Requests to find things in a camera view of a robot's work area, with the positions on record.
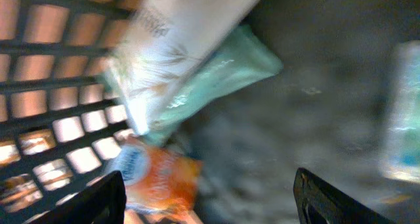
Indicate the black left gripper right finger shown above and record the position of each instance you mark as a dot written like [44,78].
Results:
[319,202]

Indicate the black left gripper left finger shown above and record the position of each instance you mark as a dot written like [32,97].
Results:
[103,201]

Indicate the orange tissue packet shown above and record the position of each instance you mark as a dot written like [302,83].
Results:
[157,180]

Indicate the small green tissue packet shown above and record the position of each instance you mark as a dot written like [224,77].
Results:
[400,155]

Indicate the mint green wipes pack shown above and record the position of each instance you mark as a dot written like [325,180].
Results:
[241,60]

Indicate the white cream tube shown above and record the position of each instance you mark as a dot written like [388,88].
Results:
[164,44]

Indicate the dark grey plastic basket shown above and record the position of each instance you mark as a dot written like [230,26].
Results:
[325,111]

